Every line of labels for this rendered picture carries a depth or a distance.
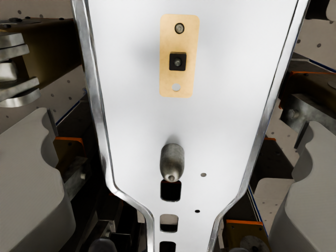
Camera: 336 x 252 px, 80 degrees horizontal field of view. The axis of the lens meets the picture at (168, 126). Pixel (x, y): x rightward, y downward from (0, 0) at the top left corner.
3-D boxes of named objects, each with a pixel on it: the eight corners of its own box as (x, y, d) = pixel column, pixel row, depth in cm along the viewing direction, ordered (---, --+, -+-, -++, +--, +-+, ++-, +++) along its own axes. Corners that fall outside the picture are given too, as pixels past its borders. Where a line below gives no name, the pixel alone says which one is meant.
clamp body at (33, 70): (124, 41, 49) (37, 101, 19) (85, 39, 50) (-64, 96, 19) (122, 10, 46) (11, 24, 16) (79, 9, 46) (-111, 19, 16)
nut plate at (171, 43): (191, 97, 24) (192, 101, 22) (159, 95, 24) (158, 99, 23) (200, 15, 19) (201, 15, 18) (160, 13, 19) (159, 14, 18)
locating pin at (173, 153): (183, 155, 30) (184, 190, 24) (161, 153, 30) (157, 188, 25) (184, 137, 28) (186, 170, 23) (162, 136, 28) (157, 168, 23)
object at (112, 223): (140, 145, 65) (116, 233, 40) (131, 145, 65) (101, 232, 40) (139, 135, 63) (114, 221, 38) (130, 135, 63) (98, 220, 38)
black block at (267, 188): (255, 117, 58) (312, 203, 33) (220, 115, 59) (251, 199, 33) (260, 100, 56) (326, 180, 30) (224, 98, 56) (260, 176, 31)
